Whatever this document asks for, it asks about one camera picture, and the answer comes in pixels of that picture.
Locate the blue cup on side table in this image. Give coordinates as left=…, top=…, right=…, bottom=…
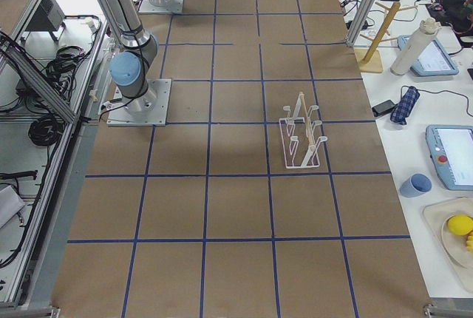
left=399, top=173, right=432, bottom=197

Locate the black smartphone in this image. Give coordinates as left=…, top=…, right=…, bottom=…
left=372, top=100, right=397, bottom=118

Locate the wooden mug tree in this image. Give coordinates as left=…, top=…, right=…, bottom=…
left=354, top=1, right=417, bottom=73

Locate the blue plaid folded umbrella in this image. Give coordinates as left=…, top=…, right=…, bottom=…
left=390, top=87, right=420, bottom=126

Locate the white thermos bottle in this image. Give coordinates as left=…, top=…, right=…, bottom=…
left=390, top=17, right=441, bottom=75

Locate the far blue teach pendant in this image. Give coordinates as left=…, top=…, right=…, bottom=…
left=410, top=39, right=459, bottom=77

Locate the blue teach pendant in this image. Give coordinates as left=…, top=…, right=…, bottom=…
left=410, top=39, right=459, bottom=77
left=426, top=125, right=472, bottom=191

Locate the near blue teach pendant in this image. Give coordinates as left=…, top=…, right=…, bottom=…
left=426, top=125, right=472, bottom=191

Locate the yellow lemon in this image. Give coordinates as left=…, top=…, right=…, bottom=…
left=447, top=214, right=473, bottom=236

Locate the cream tray with plate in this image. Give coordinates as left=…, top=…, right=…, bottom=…
left=423, top=197, right=472, bottom=293

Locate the white wire cup rack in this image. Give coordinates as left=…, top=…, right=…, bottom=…
left=279, top=92, right=327, bottom=169

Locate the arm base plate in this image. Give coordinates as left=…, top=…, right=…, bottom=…
left=106, top=79, right=171, bottom=126
left=138, top=0, right=184, bottom=15

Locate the black cable bundle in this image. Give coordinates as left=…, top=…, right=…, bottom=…
left=28, top=114, right=64, bottom=147

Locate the aluminium frame post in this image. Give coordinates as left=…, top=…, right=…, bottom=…
left=347, top=0, right=375, bottom=47

